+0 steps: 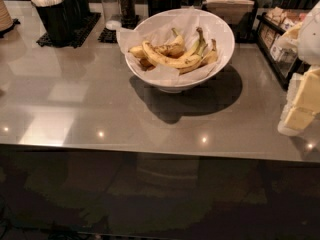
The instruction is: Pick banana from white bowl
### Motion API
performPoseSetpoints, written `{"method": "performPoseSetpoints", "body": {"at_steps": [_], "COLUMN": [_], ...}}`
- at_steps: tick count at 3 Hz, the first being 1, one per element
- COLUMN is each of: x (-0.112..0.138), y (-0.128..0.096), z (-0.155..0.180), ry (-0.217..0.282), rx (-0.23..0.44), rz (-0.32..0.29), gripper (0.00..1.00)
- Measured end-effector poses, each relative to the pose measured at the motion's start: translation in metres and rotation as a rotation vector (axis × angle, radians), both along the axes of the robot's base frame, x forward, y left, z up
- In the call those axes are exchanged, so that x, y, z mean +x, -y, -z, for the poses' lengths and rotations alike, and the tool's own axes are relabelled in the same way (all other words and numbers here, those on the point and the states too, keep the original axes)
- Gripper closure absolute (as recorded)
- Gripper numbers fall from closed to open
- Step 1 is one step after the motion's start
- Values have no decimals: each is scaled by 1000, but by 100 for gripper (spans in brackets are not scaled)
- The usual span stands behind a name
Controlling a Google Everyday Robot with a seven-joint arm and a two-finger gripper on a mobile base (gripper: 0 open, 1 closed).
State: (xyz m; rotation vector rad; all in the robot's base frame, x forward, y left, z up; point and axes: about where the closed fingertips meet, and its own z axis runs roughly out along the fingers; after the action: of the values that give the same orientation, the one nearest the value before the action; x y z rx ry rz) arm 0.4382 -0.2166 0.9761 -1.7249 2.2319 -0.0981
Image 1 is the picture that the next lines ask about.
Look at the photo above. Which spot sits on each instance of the back spotted yellow banana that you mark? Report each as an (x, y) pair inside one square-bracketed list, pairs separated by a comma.
[(173, 49)]

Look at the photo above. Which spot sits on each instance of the white ceramic bowl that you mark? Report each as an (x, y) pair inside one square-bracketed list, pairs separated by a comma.
[(228, 43)]

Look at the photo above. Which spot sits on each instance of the white paper bowl liner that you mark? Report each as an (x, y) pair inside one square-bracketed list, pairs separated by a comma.
[(156, 29)]

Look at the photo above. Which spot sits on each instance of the black cutlery holder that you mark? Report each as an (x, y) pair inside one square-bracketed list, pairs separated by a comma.
[(74, 12), (53, 16)]

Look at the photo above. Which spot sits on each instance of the black condiment rack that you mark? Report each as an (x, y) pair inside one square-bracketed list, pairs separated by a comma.
[(284, 62)]

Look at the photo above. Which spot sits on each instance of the stack of paper cups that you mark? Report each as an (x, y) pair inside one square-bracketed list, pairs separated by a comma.
[(5, 19)]

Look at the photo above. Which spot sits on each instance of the salt grinder clear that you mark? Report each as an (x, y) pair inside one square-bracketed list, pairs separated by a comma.
[(111, 13)]

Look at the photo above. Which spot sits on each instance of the pepper grinder dark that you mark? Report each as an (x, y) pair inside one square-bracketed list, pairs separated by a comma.
[(127, 12)]

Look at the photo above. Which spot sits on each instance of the black cutlery holder back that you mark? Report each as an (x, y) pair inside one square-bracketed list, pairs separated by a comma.
[(74, 12)]

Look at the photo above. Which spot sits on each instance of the black rubber mat small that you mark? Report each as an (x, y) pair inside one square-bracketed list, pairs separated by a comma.
[(109, 36)]

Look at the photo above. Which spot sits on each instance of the black rubber mat left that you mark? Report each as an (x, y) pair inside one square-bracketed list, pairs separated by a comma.
[(78, 35)]

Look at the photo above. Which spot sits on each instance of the black cutlery holder front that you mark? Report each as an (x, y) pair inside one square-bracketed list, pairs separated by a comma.
[(53, 16)]

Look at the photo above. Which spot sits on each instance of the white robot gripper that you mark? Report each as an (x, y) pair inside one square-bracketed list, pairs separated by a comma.
[(310, 42)]

